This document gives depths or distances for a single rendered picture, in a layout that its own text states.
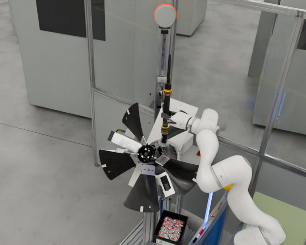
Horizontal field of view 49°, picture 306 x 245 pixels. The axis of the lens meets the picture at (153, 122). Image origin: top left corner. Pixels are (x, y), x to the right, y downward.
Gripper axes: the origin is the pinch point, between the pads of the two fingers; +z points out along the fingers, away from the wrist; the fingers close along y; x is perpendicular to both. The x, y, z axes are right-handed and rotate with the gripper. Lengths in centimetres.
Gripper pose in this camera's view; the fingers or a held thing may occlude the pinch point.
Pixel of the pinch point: (166, 114)
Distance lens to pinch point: 193.2
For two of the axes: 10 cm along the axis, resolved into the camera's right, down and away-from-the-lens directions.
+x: 0.5, -8.4, -5.5
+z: -8.2, -3.4, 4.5
